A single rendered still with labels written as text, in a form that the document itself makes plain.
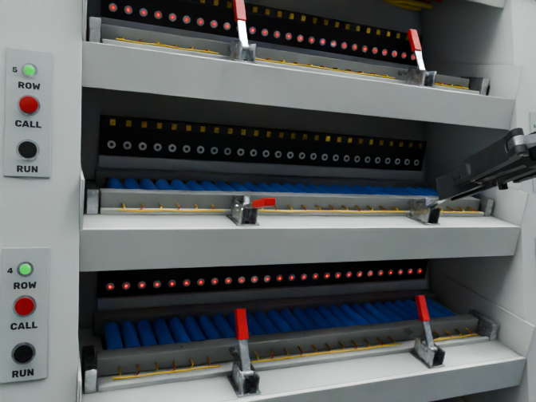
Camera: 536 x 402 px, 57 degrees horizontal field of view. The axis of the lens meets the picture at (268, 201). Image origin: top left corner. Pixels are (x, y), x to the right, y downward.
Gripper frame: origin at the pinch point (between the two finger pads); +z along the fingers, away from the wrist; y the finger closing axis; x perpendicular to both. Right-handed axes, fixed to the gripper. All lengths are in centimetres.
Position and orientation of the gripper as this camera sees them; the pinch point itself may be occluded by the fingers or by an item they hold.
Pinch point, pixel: (464, 182)
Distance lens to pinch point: 66.6
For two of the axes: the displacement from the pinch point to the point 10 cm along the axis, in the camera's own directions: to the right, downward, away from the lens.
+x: -0.9, -9.7, 2.4
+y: 9.2, 0.2, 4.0
